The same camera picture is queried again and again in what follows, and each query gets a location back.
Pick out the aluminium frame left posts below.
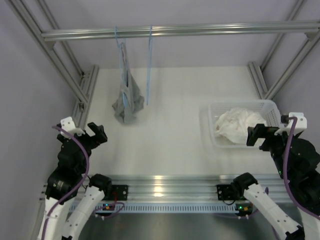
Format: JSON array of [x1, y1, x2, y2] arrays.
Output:
[[6, 0, 100, 128]]

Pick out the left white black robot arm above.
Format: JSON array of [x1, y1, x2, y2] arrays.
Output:
[[37, 118, 113, 240]]

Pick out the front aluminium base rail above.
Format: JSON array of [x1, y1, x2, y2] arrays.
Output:
[[109, 174, 290, 203]]

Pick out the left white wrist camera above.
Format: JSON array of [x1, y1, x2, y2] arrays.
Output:
[[56, 116, 85, 136]]

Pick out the blue wire hanger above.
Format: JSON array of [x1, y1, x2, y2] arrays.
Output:
[[114, 26, 128, 108], [146, 25, 153, 106]]

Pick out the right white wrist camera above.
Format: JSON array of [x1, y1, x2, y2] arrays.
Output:
[[274, 112, 308, 136]]

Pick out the slotted cable duct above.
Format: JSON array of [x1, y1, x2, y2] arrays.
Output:
[[93, 202, 239, 214]]

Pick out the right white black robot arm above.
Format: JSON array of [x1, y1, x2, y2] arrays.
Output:
[[231, 124, 320, 240]]

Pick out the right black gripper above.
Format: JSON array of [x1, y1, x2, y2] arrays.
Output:
[[246, 123, 299, 179]]

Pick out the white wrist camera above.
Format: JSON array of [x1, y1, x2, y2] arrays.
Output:
[[56, 116, 85, 136], [274, 112, 308, 136]]

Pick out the white tank top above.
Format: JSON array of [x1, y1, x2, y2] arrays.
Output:
[[214, 107, 267, 145]]

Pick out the aluminium hanging rail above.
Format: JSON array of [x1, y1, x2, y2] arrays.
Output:
[[40, 20, 320, 42]]

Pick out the aluminium frame posts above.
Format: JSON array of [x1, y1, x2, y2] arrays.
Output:
[[244, 0, 320, 100], [6, 0, 100, 128]]

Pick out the grey tank top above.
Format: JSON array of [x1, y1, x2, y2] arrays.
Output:
[[112, 42, 145, 125]]

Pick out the aluminium frame right posts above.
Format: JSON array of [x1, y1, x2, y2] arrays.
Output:
[[244, 0, 320, 100]]

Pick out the clear plastic basket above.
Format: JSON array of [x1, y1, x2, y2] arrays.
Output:
[[199, 99, 281, 152]]

